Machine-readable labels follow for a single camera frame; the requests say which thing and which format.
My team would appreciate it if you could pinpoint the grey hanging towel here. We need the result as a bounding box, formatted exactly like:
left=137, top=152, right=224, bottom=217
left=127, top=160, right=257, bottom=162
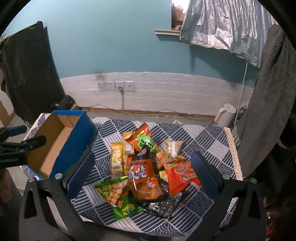
left=236, top=23, right=292, bottom=179

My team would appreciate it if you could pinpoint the orange patterned snack packet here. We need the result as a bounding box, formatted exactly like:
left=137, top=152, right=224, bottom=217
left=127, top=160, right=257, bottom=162
left=155, top=151, right=186, bottom=165

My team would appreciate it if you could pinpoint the small clear snack packet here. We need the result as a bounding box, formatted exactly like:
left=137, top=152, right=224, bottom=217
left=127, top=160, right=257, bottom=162
left=124, top=141, right=135, bottom=154

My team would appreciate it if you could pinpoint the white electric kettle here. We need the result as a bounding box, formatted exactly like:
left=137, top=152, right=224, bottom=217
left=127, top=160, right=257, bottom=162
left=215, top=103, right=237, bottom=127

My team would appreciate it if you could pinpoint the black object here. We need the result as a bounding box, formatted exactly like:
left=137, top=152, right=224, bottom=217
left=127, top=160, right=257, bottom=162
left=50, top=95, right=75, bottom=111

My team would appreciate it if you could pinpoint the small yellow snack packet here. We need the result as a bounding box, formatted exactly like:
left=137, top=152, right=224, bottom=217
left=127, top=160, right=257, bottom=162
left=159, top=170, right=170, bottom=184

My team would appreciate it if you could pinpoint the blue white patterned tablecloth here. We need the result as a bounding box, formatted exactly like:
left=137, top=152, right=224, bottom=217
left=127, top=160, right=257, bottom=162
left=22, top=113, right=243, bottom=237

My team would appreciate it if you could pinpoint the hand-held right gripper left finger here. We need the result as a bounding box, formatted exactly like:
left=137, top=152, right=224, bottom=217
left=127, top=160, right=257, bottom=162
left=20, top=149, right=97, bottom=241

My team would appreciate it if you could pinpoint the clear cracker packet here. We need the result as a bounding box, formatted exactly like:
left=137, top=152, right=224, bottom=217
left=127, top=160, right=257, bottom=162
left=163, top=139, right=184, bottom=158

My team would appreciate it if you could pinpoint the orange packet with green label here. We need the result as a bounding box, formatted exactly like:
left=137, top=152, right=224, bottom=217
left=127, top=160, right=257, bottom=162
left=127, top=122, right=160, bottom=158

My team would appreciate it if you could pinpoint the white hanging cord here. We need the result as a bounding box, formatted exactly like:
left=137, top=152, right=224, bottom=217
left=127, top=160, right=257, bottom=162
left=233, top=62, right=248, bottom=128

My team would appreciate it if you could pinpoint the green yellow print snack packet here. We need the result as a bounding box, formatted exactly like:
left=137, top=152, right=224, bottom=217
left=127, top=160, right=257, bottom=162
left=113, top=196, right=145, bottom=221

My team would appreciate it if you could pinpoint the dark hanging cloth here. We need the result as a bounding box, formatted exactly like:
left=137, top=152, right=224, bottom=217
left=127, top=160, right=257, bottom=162
left=0, top=21, right=65, bottom=127

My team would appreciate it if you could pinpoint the yellow biscuit packet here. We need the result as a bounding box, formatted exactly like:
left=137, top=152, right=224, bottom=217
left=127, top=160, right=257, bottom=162
left=110, top=142, right=128, bottom=181

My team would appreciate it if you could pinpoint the grey plug with cable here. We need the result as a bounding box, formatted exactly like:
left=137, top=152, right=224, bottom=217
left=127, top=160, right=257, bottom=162
left=117, top=86, right=127, bottom=112

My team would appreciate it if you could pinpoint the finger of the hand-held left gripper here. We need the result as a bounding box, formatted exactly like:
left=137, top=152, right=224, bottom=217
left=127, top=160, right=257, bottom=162
left=0, top=136, right=47, bottom=152
left=0, top=125, right=27, bottom=142

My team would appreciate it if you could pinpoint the large orange black snack packet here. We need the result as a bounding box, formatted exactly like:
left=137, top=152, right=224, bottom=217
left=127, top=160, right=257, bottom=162
left=127, top=148, right=165, bottom=202

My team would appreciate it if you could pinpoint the blue silver tarp curtain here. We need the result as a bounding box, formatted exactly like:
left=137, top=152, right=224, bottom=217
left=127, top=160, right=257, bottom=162
left=180, top=0, right=274, bottom=68

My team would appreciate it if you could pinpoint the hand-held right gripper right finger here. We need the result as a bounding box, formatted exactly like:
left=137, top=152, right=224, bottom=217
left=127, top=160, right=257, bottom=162
left=191, top=152, right=267, bottom=241

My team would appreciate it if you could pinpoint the wooden window sill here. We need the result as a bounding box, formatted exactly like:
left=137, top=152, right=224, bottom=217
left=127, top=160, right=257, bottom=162
left=154, top=29, right=181, bottom=36

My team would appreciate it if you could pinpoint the blue cardboard box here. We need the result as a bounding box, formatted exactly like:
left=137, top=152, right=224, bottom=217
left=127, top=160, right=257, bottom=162
left=26, top=110, right=97, bottom=180

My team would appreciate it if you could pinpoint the silver black snack packet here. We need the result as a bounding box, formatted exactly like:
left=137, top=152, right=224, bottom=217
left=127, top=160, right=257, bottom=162
left=146, top=192, right=184, bottom=219

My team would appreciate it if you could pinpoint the green cracker ball packet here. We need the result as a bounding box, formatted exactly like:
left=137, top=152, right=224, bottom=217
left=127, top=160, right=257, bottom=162
left=94, top=176, right=130, bottom=206

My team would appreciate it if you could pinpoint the red-orange shrimp chip packet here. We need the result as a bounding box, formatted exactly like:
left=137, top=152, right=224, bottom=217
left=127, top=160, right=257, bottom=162
left=164, top=162, right=202, bottom=195

